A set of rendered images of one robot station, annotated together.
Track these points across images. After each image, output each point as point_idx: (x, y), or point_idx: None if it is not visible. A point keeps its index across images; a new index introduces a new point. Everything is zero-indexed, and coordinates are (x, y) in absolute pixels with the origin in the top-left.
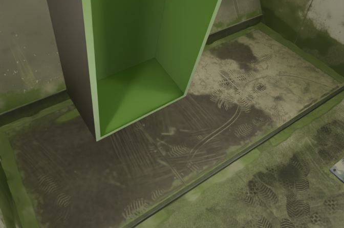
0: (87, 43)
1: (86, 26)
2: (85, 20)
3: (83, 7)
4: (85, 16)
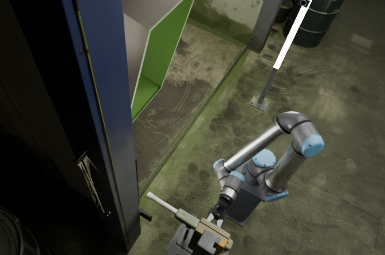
0: (136, 82)
1: (138, 75)
2: (138, 73)
3: (140, 69)
4: (139, 71)
